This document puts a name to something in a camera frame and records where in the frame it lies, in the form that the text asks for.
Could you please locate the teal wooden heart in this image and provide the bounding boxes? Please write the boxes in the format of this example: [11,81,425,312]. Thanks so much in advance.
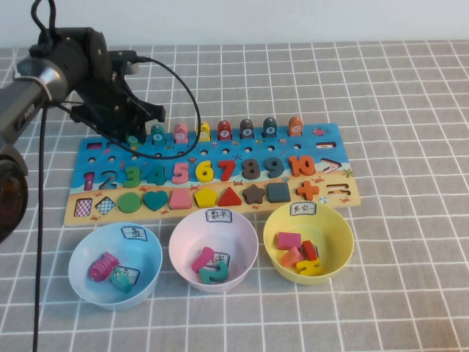
[142,190,169,213]

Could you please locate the pink fish number five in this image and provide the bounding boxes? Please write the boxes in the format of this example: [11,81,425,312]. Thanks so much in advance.
[171,122,189,145]

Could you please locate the teal wooden number two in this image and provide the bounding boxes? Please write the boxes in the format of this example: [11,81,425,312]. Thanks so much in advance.
[199,259,230,285]

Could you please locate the orange wooden rhombus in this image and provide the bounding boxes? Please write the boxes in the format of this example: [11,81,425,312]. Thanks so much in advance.
[281,247,302,268]

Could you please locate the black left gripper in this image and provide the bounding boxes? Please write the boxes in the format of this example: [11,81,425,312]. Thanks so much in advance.
[70,73,166,147]

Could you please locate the orange wooden plus sign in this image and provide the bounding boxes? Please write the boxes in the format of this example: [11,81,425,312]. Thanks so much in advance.
[295,180,320,202]

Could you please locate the pink wooden number five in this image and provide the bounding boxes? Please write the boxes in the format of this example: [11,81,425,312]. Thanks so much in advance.
[171,162,191,186]

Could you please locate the yellow wooden number six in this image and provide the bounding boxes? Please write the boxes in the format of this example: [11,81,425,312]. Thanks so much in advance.
[195,160,215,184]

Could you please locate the light pink plastic bowl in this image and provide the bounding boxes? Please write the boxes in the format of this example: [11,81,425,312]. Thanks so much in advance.
[168,208,259,293]

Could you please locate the dark blue wooden square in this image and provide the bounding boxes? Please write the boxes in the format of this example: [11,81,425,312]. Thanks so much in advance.
[266,182,292,204]

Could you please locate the orange wooden number ten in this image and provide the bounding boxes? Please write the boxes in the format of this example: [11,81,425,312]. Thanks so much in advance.
[287,155,317,177]

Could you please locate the red wooden number seven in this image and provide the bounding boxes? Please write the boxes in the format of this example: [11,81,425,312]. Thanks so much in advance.
[218,159,237,183]

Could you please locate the yellow wooden sign piece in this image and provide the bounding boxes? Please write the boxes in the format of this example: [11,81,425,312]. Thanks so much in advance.
[295,258,325,276]

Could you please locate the brown wooden star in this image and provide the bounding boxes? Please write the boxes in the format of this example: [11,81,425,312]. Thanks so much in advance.
[242,183,267,205]

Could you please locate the green wooden number three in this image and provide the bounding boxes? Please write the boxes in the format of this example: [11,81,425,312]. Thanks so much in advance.
[122,165,142,191]

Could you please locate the pink wooden trapezoid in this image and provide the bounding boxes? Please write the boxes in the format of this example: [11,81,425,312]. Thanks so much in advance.
[169,188,193,210]

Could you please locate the red fish number seven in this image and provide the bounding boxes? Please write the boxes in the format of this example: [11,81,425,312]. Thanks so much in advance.
[216,120,232,142]

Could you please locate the red wooden sign piece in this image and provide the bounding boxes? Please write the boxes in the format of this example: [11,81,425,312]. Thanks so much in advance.
[302,240,318,262]

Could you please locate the red wooden triangle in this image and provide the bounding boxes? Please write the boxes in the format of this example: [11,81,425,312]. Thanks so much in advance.
[218,186,243,208]

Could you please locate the grey checkered tablecloth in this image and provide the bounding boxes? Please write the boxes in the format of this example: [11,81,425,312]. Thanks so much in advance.
[0,40,469,352]

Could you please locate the magenta wooden fish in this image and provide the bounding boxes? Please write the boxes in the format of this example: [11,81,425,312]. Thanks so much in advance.
[87,251,120,282]

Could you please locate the brown wooden number eight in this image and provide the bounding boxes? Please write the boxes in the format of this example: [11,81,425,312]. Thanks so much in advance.
[242,158,262,181]

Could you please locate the orange fish number ten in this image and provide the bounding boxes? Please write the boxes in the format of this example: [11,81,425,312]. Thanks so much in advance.
[287,116,304,138]

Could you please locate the teal fish number two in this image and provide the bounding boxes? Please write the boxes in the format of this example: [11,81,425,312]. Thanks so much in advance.
[108,269,135,294]

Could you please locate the light blue plastic bowl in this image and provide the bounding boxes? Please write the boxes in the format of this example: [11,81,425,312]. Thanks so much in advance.
[67,221,163,312]

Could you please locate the brown fish number eight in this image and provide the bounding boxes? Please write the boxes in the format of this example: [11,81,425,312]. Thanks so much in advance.
[239,118,255,140]

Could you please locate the yellow plastic bowl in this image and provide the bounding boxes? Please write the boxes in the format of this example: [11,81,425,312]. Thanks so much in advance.
[262,202,355,286]

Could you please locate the teal wooden number four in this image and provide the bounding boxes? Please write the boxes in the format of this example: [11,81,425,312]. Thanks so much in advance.
[146,164,168,188]

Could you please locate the dark blue wooden number nine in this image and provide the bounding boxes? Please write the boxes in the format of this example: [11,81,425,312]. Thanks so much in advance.
[264,156,285,180]

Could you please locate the wooden number puzzle board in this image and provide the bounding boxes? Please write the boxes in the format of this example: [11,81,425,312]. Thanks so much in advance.
[63,122,362,227]

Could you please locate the thick black cable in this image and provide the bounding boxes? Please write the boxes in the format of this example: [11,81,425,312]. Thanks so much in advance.
[31,0,58,352]

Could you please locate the dark blue fish number nine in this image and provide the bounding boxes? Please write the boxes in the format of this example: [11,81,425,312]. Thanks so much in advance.
[262,117,278,139]

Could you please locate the green wooden circle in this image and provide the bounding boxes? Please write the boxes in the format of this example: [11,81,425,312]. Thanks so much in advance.
[117,192,143,214]

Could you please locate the teal fish number four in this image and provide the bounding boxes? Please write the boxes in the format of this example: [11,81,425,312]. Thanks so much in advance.
[149,123,166,147]

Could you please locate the yellow fish number six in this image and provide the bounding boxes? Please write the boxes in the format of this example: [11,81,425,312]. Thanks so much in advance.
[195,121,211,143]

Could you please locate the pink wooden number one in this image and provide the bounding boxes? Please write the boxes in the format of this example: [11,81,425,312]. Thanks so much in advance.
[191,246,216,273]

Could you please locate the pink wooden rectangle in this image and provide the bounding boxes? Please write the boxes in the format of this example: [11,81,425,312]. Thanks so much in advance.
[275,232,303,252]

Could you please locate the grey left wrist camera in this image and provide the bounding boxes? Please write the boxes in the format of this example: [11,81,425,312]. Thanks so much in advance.
[108,50,139,76]

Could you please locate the yellow wooden pentagon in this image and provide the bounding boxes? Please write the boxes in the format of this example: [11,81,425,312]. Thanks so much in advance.
[193,187,219,209]

